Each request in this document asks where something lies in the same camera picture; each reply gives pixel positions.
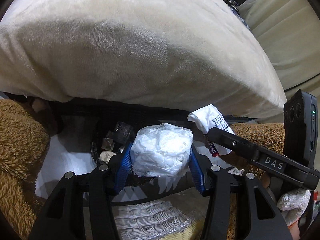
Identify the beige plush bed blanket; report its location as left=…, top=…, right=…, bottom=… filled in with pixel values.
left=1, top=0, right=286, bottom=118

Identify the white gloved right hand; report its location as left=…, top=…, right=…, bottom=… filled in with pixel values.
left=260, top=172, right=311, bottom=230

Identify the white printed wrapper bundle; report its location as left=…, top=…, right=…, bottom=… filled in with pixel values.
left=187, top=105, right=235, bottom=160

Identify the white tissue ball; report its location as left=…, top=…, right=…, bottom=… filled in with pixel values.
left=130, top=123, right=193, bottom=178

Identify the brown paper bag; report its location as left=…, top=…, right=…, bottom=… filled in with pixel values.
left=99, top=151, right=116, bottom=164

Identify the cream curtain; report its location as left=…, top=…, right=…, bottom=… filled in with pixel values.
left=235, top=0, right=319, bottom=100

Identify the black trash bag bin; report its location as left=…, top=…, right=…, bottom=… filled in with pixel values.
left=90, top=130, right=154, bottom=193

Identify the blue patterned cloth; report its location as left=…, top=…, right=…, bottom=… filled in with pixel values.
left=229, top=6, right=251, bottom=30

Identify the dark brown snack wrapper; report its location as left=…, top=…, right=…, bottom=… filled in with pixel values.
left=113, top=122, right=135, bottom=145

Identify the brown fuzzy rug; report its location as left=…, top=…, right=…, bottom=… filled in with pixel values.
left=1, top=99, right=50, bottom=239

